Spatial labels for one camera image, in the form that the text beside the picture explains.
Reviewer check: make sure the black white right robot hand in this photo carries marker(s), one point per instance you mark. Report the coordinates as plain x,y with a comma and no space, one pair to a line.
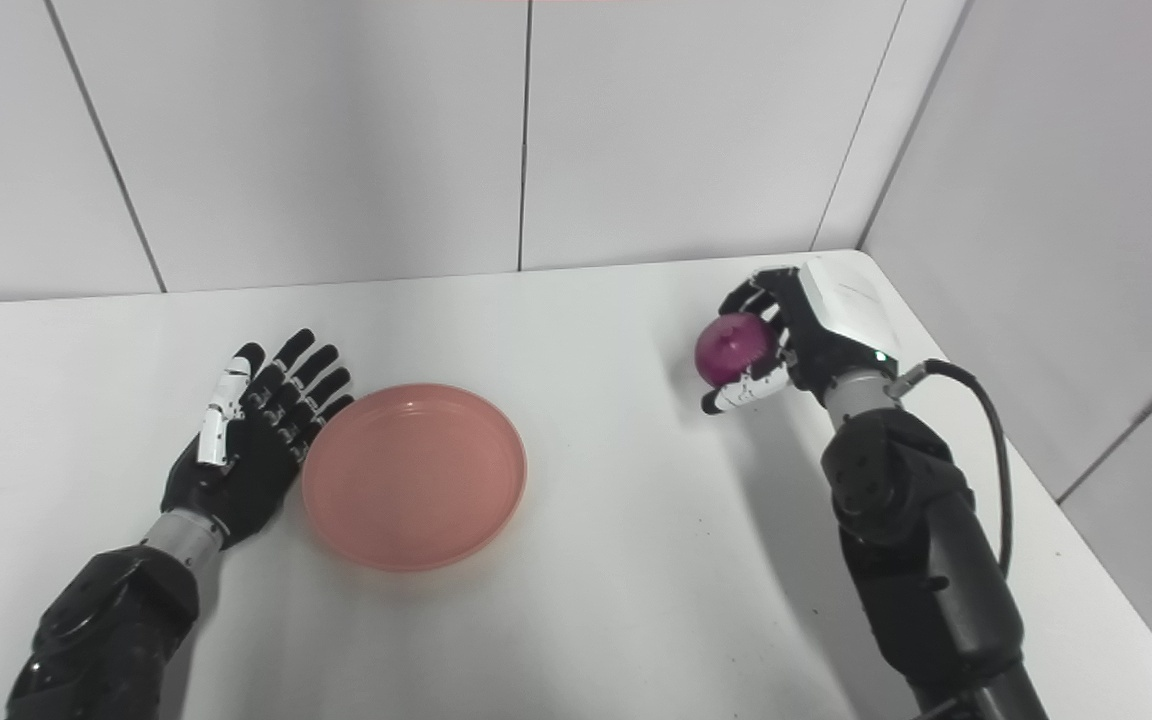
831,330

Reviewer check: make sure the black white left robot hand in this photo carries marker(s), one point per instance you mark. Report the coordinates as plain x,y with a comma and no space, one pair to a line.
246,470

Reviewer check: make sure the purple red onion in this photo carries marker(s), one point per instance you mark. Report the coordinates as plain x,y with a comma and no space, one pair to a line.
732,348

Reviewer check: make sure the pink round plate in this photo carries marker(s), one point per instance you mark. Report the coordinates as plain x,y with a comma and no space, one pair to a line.
414,478

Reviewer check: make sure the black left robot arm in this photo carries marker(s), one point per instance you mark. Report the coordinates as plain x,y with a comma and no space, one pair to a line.
106,630

